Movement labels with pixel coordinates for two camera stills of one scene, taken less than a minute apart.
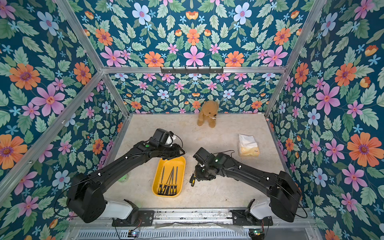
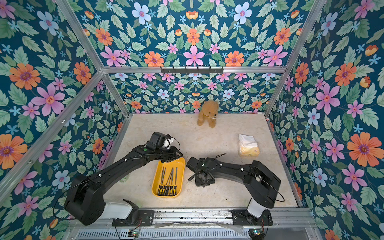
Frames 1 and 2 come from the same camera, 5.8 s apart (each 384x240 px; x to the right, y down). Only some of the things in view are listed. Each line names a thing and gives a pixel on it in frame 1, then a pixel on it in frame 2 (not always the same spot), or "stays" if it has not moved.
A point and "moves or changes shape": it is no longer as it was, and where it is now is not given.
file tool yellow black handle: [160, 185] stays
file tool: [175, 185] stays
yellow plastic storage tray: [170, 171] stays
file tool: [163, 191] moves or changes shape
